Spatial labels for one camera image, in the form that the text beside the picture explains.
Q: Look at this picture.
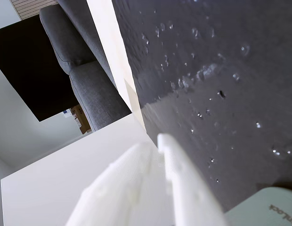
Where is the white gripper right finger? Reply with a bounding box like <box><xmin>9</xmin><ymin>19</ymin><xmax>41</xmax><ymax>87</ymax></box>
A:
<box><xmin>157</xmin><ymin>133</ymin><xmax>229</xmax><ymax>226</ymax></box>

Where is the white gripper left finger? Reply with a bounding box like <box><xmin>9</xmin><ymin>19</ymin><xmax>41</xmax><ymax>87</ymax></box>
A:
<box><xmin>65</xmin><ymin>141</ymin><xmax>177</xmax><ymax>226</ymax></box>

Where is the white furniture panel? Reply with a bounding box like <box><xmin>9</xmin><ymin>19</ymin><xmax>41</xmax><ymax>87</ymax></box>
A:
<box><xmin>0</xmin><ymin>114</ymin><xmax>158</xmax><ymax>226</ymax></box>

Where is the pale plastic container lid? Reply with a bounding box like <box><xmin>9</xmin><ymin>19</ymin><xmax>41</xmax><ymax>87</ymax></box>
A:
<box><xmin>224</xmin><ymin>186</ymin><xmax>292</xmax><ymax>226</ymax></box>

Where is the brown cardboard box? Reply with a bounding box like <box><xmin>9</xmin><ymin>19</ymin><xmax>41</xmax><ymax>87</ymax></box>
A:
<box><xmin>70</xmin><ymin>105</ymin><xmax>92</xmax><ymax>135</ymax></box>

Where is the grey fabric sofa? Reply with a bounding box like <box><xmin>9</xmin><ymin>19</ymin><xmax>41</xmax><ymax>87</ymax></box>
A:
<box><xmin>39</xmin><ymin>0</ymin><xmax>133</xmax><ymax>131</ymax></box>

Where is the black flat panel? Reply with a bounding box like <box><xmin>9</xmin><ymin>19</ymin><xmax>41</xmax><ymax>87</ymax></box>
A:
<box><xmin>0</xmin><ymin>15</ymin><xmax>81</xmax><ymax>122</ymax></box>

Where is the beige slatted blind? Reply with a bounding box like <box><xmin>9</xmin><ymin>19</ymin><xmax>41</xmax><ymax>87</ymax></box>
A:
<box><xmin>9</xmin><ymin>0</ymin><xmax>59</xmax><ymax>21</ymax></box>

